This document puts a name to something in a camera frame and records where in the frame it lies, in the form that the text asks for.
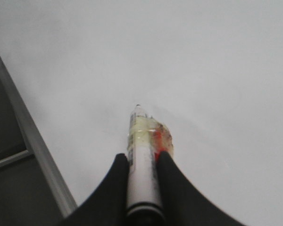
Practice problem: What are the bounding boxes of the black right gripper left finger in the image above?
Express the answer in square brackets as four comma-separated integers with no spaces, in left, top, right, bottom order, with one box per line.
[59,153,129,226]

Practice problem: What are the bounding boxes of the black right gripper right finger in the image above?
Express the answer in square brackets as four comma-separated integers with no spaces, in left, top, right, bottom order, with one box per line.
[157,151,243,226]

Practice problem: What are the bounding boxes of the red magnet taped to marker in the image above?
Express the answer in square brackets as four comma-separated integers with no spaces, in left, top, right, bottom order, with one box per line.
[149,119,174,161]

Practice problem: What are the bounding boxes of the white black whiteboard marker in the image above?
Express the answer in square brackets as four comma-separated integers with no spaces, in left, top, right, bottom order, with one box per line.
[126,105,166,226]

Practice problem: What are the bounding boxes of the white whiteboard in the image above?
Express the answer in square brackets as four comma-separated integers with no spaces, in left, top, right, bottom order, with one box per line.
[0,0,283,226]

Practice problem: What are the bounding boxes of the grey aluminium whiteboard frame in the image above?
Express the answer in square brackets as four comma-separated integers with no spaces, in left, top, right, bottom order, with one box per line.
[0,57,77,218]

